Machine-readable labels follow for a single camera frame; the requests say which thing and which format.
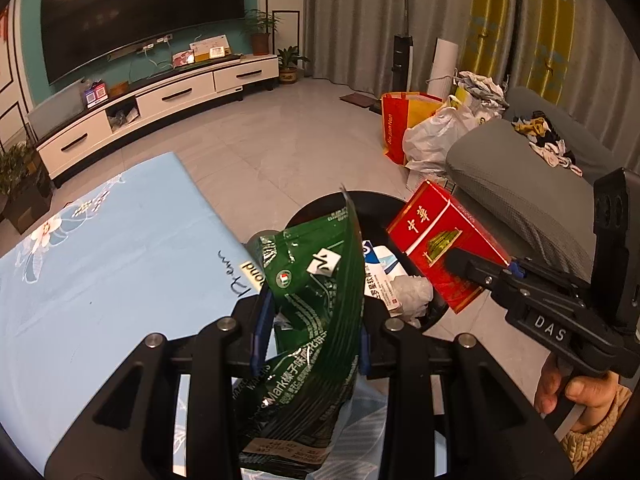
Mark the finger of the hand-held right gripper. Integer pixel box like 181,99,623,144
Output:
445,249,526,297

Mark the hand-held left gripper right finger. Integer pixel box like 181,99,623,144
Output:
357,295,576,480

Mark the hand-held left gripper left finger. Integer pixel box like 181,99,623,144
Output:
45,290,276,480

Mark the red cigarette box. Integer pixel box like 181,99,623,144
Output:
386,180,512,316

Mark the green snack bag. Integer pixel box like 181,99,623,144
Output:
232,185,368,476

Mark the black trash bin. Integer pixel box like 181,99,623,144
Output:
284,190,451,333

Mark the person's right forearm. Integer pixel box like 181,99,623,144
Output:
560,385,633,473

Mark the person's right hand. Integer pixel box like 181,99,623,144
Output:
534,350,623,433

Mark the crumpled white tissue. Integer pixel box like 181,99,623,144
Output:
392,275,433,318

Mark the white blue medicine box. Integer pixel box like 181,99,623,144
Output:
362,240,416,311

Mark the grey sofa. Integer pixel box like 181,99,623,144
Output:
445,86,640,286

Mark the pile of clothes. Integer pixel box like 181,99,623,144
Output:
510,116,583,177

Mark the white plastic bag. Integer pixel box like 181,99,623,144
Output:
402,105,501,173

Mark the red shopping bag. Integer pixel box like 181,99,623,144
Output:
381,91,443,166

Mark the blue floral tablecloth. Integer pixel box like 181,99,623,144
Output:
0,152,391,480

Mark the bag of crumpled paper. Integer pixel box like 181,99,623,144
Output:
447,70,510,123

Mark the dark brown floor mat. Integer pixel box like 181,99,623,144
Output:
340,92,383,111

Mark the white roll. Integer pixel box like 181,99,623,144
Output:
427,37,459,98

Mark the black upright vacuum cleaner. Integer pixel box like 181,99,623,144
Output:
391,0,413,93

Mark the white TV cabinet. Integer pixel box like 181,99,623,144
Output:
35,52,280,181

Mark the yellow patterned curtain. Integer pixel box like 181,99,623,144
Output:
459,0,593,111

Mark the potted plant in yellow pot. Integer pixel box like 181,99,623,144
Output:
276,46,310,85

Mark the yellow desk calendar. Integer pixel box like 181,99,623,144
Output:
192,35,232,63

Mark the grey curtain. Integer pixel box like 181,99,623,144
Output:
300,0,616,151

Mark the group of leafy potted plants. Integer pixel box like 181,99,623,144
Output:
0,142,53,221

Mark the potted plant in brown pot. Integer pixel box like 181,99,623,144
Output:
242,8,281,56

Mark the grey flat panel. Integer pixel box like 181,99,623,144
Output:
26,77,86,138

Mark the black television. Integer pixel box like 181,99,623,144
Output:
40,0,246,86

